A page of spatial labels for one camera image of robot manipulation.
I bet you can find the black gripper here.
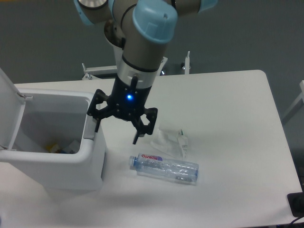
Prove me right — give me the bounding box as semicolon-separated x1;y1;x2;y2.
86;76;159;145

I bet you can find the white plastic trash can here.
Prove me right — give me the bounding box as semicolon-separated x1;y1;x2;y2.
0;72;106;190

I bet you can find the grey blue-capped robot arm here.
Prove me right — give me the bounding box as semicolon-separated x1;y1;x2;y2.
74;0;217;139

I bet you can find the trash inside the can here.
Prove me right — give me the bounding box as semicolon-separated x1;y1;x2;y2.
45;140;81;154

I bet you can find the clear crushed plastic bottle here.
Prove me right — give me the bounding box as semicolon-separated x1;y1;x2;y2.
129;153;199;183

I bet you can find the crumpled white plastic wrapper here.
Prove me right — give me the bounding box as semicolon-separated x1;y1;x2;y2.
151;125;189;161

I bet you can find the black device at table edge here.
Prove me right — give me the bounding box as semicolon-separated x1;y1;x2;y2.
287;192;304;217

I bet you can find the white metal base frame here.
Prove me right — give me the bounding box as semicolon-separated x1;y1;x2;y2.
81;50;192;80

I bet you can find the white frame at right edge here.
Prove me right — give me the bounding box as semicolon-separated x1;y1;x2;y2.
281;80;304;125

